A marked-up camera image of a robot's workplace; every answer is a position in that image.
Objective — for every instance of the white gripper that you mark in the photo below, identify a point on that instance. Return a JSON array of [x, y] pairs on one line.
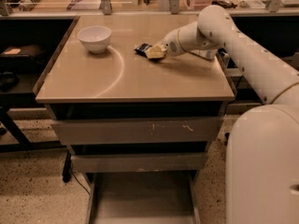
[[171, 44]]

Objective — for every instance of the dark blue rxbar wrapper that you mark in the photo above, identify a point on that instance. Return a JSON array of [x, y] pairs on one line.
[[141, 49]]

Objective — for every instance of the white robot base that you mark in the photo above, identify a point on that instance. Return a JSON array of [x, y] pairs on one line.
[[262, 167]]

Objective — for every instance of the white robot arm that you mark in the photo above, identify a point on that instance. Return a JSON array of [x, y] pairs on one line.
[[275, 82]]

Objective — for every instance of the grey drawer cabinet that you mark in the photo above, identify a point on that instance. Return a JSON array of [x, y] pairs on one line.
[[120, 84]]

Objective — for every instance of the top grey drawer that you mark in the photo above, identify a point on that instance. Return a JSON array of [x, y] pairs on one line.
[[136, 131]]

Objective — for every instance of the middle grey drawer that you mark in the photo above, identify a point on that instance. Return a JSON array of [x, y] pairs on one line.
[[153, 162]]

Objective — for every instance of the open bottom grey drawer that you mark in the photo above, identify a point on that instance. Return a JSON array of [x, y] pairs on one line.
[[142, 198]]

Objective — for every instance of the clear plastic water bottle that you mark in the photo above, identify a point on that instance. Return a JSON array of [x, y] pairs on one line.
[[208, 54]]

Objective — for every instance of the white ceramic bowl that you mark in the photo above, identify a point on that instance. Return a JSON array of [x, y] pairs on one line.
[[95, 39]]

